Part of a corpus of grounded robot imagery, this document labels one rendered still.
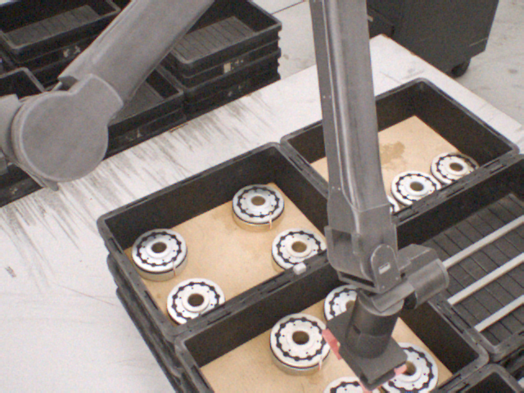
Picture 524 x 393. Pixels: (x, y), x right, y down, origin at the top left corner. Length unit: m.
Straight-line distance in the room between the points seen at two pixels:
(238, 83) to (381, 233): 1.61
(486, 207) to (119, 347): 0.79
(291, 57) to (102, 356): 2.16
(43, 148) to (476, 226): 0.99
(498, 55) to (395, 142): 1.94
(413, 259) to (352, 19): 0.30
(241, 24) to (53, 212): 1.21
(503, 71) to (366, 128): 2.58
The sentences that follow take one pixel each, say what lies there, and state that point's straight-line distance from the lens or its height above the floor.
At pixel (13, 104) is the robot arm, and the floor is 1.48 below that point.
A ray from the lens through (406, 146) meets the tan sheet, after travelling 1.54.
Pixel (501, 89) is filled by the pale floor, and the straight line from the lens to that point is 3.22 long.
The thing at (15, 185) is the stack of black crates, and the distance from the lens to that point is 2.12.
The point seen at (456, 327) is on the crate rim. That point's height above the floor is 0.92.
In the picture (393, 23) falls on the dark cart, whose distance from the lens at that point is 2.66.
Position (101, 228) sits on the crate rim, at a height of 0.93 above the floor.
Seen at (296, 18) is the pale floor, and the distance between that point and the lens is 3.52.
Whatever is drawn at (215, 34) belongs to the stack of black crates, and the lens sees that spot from 2.49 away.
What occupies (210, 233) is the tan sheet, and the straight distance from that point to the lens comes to 1.33.
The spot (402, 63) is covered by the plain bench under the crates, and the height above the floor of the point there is 0.70.
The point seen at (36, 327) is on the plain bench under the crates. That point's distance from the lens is 1.42.
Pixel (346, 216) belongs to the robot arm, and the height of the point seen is 1.26.
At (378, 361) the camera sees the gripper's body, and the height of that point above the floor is 1.06.
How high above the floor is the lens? 1.84
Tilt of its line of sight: 46 degrees down
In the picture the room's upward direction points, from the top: straight up
